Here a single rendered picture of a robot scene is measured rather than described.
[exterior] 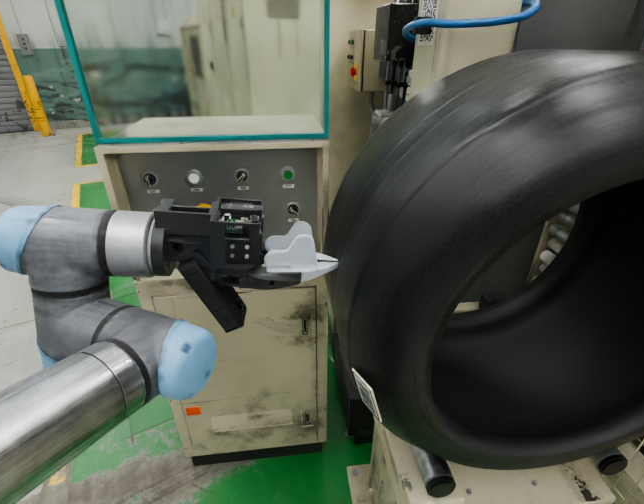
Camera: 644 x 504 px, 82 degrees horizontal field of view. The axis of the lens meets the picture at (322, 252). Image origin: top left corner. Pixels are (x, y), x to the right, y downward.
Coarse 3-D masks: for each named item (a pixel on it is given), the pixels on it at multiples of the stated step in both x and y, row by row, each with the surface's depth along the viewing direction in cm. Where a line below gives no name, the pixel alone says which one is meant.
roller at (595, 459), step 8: (616, 448) 58; (592, 456) 59; (600, 456) 58; (608, 456) 58; (616, 456) 57; (600, 464) 58; (608, 464) 57; (616, 464) 57; (624, 464) 58; (600, 472) 58; (608, 472) 58; (616, 472) 58
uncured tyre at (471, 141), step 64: (512, 64) 41; (576, 64) 34; (640, 64) 32; (384, 128) 49; (448, 128) 36; (512, 128) 32; (576, 128) 31; (640, 128) 30; (384, 192) 39; (448, 192) 34; (512, 192) 32; (576, 192) 32; (640, 192) 62; (384, 256) 37; (448, 256) 34; (576, 256) 71; (640, 256) 65; (384, 320) 38; (448, 320) 37; (512, 320) 77; (576, 320) 72; (640, 320) 63; (384, 384) 42; (448, 384) 70; (512, 384) 70; (576, 384) 65; (640, 384) 59; (448, 448) 49; (512, 448) 51; (576, 448) 52
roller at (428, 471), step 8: (416, 448) 59; (416, 456) 59; (424, 456) 58; (432, 456) 57; (424, 464) 57; (432, 464) 56; (440, 464) 56; (424, 472) 56; (432, 472) 55; (440, 472) 55; (448, 472) 55; (424, 480) 56; (432, 480) 55; (440, 480) 54; (448, 480) 54; (432, 488) 54; (440, 488) 55; (448, 488) 55; (432, 496) 55; (440, 496) 56
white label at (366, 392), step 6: (354, 372) 44; (360, 378) 43; (360, 384) 44; (366, 384) 42; (360, 390) 46; (366, 390) 43; (372, 390) 42; (366, 396) 44; (372, 396) 42; (366, 402) 46; (372, 402) 43; (372, 408) 45; (378, 414) 44
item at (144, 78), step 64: (64, 0) 74; (128, 0) 75; (192, 0) 76; (256, 0) 78; (320, 0) 79; (128, 64) 80; (192, 64) 82; (256, 64) 83; (320, 64) 85; (128, 128) 87; (192, 128) 88; (256, 128) 90; (320, 128) 92
